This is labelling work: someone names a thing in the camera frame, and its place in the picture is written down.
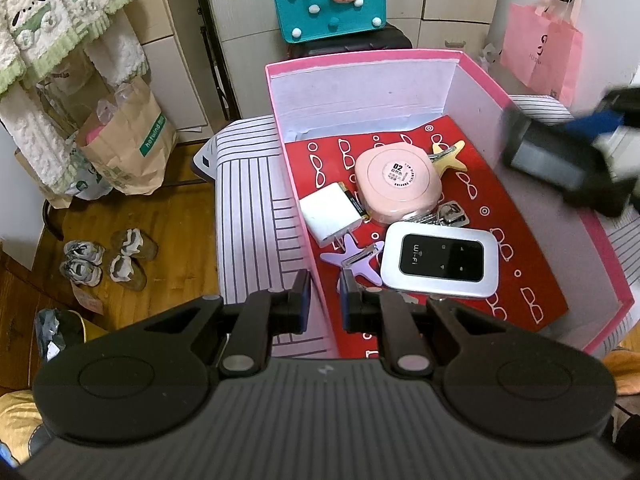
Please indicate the blue cloth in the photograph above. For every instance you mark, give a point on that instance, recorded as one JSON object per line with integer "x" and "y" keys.
{"x": 6, "y": 455}

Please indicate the paper slip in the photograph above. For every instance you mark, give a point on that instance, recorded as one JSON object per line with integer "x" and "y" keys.
{"x": 87, "y": 297}

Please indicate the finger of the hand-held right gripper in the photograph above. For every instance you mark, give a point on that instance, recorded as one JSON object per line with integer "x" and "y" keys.
{"x": 600, "y": 197}
{"x": 597, "y": 122}

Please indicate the pink cardboard box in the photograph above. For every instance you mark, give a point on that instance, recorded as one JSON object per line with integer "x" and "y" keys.
{"x": 370, "y": 95}

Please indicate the clear plastic bag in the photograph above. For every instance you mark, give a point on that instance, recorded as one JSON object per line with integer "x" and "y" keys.
{"x": 112, "y": 105}

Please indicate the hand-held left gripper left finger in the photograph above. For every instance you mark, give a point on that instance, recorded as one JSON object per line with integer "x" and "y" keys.
{"x": 305, "y": 301}

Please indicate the fluffy towel green trim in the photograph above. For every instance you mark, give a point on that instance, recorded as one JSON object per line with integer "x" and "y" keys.
{"x": 45, "y": 15}

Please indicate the yellow cloth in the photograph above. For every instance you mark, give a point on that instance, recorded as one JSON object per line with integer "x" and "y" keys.
{"x": 22, "y": 420}

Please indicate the black battery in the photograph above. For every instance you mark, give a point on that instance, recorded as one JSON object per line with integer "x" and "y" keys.
{"x": 356, "y": 202}

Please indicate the beige side cabinet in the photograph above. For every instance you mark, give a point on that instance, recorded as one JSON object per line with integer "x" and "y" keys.
{"x": 170, "y": 35}

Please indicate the pink shopping bag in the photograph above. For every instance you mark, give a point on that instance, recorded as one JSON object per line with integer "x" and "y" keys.
{"x": 540, "y": 50}

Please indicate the teal felt bag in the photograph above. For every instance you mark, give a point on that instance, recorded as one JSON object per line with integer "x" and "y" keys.
{"x": 320, "y": 10}

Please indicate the white charger plug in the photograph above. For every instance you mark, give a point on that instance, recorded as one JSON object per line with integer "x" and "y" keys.
{"x": 327, "y": 212}

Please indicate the red printed sheet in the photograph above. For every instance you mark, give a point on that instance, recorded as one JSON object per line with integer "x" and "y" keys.
{"x": 520, "y": 220}

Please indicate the yellow star hair clip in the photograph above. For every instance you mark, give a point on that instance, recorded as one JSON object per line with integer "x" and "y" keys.
{"x": 447, "y": 160}

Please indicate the white mattress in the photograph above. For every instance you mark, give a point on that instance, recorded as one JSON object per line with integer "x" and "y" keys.
{"x": 205, "y": 157}

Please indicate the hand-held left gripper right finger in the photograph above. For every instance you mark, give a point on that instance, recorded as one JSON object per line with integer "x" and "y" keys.
{"x": 346, "y": 305}

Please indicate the black suitcase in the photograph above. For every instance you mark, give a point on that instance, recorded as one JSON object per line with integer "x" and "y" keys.
{"x": 350, "y": 42}

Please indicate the yellow bin with black bag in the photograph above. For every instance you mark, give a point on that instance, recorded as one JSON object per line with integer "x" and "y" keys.
{"x": 85, "y": 332}

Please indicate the pink round case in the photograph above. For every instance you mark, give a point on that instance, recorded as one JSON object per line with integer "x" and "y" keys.
{"x": 397, "y": 182}

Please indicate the black rectangular device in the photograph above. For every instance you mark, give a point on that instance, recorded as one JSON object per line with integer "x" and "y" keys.
{"x": 545, "y": 160}

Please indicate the purple star hair clip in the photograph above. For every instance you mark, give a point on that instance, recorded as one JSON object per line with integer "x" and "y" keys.
{"x": 352, "y": 262}

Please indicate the white pocket router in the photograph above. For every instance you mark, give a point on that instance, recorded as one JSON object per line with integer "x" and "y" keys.
{"x": 440, "y": 260}

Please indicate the silver key bunch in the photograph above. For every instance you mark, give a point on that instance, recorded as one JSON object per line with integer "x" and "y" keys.
{"x": 452, "y": 214}

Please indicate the plain brown paper bag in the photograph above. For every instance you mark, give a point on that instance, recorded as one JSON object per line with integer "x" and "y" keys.
{"x": 45, "y": 185}

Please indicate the black pole stand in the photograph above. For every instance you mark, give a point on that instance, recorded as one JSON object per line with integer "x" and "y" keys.
{"x": 212, "y": 35}

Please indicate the brown paper bag green label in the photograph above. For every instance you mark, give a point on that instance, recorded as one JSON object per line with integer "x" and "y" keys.
{"x": 135, "y": 150}

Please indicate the black rack base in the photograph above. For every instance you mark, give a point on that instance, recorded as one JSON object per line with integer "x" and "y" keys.
{"x": 52, "y": 220}

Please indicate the grey sneaker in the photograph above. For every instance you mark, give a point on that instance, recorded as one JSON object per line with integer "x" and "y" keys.
{"x": 81, "y": 272}
{"x": 85, "y": 251}

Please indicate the wooden cabinet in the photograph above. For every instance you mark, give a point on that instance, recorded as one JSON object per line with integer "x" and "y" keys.
{"x": 15, "y": 310}

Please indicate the white plastic bag green print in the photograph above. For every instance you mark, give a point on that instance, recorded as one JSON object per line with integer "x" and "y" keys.
{"x": 90, "y": 182}

